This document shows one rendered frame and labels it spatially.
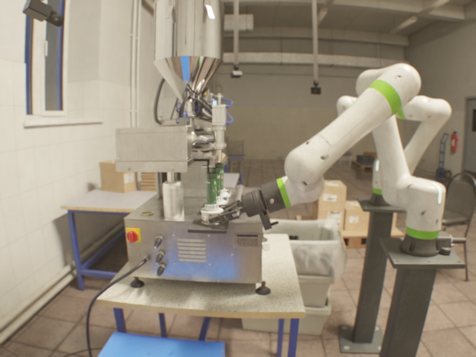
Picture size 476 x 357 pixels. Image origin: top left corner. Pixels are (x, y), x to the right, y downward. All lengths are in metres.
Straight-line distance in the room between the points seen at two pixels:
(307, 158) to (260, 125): 10.58
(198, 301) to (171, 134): 0.57
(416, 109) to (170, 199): 1.18
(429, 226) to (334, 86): 10.78
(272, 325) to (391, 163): 1.40
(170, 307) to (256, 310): 0.29
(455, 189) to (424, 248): 2.13
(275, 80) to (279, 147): 2.28
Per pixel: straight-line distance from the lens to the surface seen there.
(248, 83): 11.53
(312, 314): 2.15
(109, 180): 3.03
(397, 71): 1.06
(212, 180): 1.03
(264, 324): 2.26
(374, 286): 2.04
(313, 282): 2.04
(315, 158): 0.89
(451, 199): 3.32
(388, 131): 1.23
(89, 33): 3.79
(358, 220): 3.86
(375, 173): 1.86
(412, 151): 1.91
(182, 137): 1.12
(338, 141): 0.92
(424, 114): 1.68
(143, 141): 1.16
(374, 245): 1.93
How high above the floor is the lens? 1.36
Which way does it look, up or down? 10 degrees down
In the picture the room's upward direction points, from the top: straight up
